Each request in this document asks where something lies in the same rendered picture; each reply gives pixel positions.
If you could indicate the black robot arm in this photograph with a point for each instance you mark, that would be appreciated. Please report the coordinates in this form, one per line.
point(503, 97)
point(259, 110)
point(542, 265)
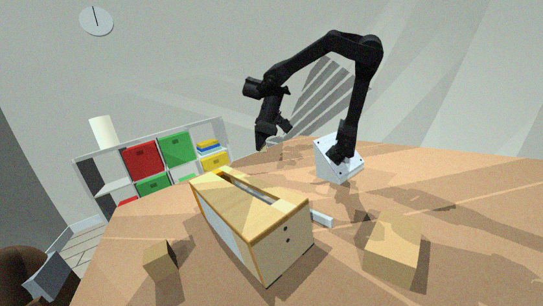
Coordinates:
point(366, 51)

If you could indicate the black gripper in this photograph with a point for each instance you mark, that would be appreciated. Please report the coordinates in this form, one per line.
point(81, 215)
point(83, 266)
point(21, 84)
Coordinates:
point(264, 127)

